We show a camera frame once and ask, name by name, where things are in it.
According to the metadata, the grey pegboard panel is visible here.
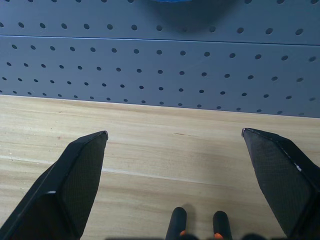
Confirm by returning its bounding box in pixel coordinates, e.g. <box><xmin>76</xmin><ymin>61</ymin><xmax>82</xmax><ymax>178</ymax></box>
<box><xmin>0</xmin><ymin>0</ymin><xmax>320</xmax><ymax>119</ymax></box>

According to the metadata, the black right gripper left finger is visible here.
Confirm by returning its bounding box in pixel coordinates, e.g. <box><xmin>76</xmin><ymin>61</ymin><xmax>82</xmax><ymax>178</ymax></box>
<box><xmin>0</xmin><ymin>130</ymin><xmax>109</xmax><ymax>240</ymax></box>

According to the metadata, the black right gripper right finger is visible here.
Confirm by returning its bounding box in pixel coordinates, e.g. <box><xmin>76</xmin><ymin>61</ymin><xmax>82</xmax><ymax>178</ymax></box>
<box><xmin>241</xmin><ymin>127</ymin><xmax>320</xmax><ymax>240</ymax></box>

